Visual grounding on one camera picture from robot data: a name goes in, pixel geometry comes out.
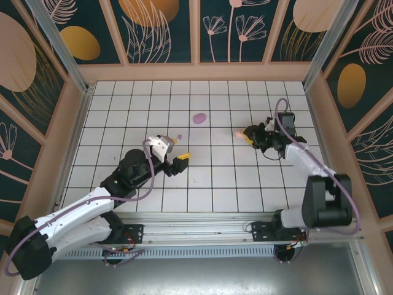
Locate wall panel with pink flowers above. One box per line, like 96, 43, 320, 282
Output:
198, 0, 285, 65

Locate wall panel with orange circle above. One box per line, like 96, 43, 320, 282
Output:
110, 0, 197, 65

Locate aluminium corner post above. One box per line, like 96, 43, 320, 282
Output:
25, 0, 95, 95
302, 0, 368, 92

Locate wall panel with beige circle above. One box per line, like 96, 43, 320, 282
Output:
270, 0, 338, 63

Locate aluminium side rail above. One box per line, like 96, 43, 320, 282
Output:
54, 87, 95, 213
305, 87, 365, 239

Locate white perforated cable tray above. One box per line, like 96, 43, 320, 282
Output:
66, 247, 277, 259

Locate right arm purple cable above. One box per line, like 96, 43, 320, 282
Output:
274, 97, 362, 236

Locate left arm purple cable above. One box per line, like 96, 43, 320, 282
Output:
5, 138, 154, 279

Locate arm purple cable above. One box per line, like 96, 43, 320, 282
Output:
274, 97, 362, 236
5, 138, 154, 279

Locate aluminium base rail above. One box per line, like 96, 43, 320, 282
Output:
115, 211, 365, 247

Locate wall panel with orange oval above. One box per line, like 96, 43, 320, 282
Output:
45, 0, 128, 66

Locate dark leaf print wall panel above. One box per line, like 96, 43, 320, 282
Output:
322, 0, 393, 135
0, 93, 44, 224
0, 0, 68, 141
349, 115, 393, 219

